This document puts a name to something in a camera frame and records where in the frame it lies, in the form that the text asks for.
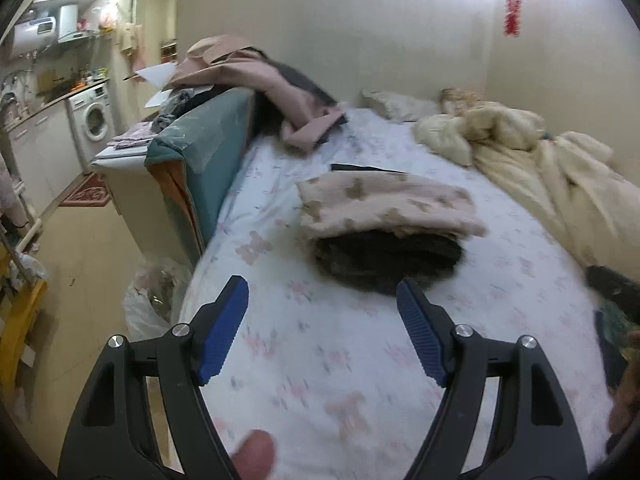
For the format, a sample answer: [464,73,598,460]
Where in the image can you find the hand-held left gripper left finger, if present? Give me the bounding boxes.
[57,275,250,480]

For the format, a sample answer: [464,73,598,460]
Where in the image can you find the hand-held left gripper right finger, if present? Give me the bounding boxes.
[396,277,588,480]

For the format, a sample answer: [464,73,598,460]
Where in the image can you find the pink bear print pants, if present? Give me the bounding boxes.
[295,172,488,242]

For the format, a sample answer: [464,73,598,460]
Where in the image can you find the black folded pants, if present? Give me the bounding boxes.
[330,162,409,176]

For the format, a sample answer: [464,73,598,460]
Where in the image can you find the person's left hand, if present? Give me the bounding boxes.
[232,429,278,480]

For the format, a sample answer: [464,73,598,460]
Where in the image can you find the person's right hand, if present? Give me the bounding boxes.
[607,330,640,437]

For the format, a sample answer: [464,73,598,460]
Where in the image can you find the bed with floral sheet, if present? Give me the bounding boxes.
[177,105,616,480]

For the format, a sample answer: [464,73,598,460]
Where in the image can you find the dark grey folded clothes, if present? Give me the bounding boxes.
[312,230,464,297]

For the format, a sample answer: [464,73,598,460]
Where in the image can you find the clear plastic trash bag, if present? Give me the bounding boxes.
[124,257,194,347]

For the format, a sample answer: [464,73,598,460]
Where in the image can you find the white side table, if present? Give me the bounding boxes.
[90,145,202,267]

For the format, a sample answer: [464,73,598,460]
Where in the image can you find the teal bed footboard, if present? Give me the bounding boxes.
[145,87,262,257]

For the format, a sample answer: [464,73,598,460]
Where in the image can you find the cream duvet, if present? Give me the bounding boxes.
[412,100,640,269]

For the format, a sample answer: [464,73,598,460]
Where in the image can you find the red floor mat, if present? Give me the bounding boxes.
[60,172,114,208]

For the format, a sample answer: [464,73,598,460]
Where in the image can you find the black cloth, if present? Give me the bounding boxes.
[585,265,640,311]

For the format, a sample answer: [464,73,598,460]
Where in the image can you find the yellow stool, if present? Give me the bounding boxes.
[0,250,49,377]

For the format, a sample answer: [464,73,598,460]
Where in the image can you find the green patterned clothes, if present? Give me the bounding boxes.
[595,302,640,361]

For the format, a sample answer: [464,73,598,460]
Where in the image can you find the pink cloth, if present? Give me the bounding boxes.
[112,125,161,149]

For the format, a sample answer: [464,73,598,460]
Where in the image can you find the pale floral pillow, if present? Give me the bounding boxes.
[361,89,441,124]

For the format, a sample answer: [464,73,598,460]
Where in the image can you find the tan patterned cloth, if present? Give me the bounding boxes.
[440,87,484,111]

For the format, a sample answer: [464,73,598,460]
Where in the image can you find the white washing machine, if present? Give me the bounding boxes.
[66,85,116,164]

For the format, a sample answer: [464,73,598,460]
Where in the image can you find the white lower kitchen cabinets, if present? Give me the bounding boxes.
[5,102,84,212]

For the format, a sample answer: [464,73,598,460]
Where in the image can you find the pink fluffy garment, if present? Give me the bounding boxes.
[0,152,31,232]

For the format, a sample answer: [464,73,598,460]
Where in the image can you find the dark grey garment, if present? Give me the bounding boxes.
[250,50,351,137]

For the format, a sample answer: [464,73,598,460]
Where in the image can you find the white paper sheet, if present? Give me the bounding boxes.
[135,64,181,93]

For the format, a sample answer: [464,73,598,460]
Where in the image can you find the pink coat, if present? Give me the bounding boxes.
[170,35,348,154]

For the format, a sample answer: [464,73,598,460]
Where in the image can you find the hanging towels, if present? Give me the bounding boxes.
[116,22,146,62]

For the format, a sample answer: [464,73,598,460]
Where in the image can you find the long red hanging decoration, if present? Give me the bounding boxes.
[504,0,522,39]

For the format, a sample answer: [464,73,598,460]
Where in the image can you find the range hood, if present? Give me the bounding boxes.
[56,4,101,45]

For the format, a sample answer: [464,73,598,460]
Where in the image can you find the white water heater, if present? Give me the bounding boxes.
[11,16,59,56]

